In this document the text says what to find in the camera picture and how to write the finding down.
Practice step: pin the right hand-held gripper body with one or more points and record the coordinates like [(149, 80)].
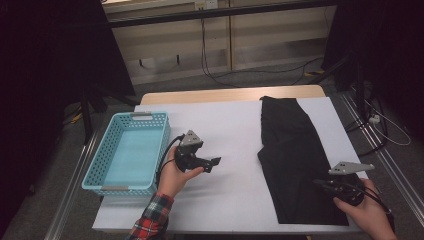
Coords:
[(348, 190)]

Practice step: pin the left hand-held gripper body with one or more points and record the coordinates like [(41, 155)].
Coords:
[(186, 160)]

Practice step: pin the black pants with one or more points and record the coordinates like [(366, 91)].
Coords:
[(290, 150)]

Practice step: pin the light blue plastic basket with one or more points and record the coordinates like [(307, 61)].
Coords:
[(130, 156)]

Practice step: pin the person's left hand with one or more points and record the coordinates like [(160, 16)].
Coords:
[(170, 180)]

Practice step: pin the person's right hand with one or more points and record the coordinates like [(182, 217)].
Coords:
[(370, 216)]

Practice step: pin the wooden table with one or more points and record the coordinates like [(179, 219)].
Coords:
[(216, 95)]

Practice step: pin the white power plug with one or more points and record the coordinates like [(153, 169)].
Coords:
[(374, 119)]

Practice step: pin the black metal stand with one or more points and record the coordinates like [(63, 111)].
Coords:
[(87, 113), (358, 83)]

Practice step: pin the beige cabinet with dark top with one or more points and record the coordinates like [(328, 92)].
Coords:
[(273, 40)]

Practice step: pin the black curtain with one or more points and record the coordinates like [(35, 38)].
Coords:
[(50, 66), (390, 40)]

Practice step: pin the aluminium floor rail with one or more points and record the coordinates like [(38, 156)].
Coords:
[(71, 186), (400, 186)]

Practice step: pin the white wall socket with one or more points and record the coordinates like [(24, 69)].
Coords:
[(206, 4)]

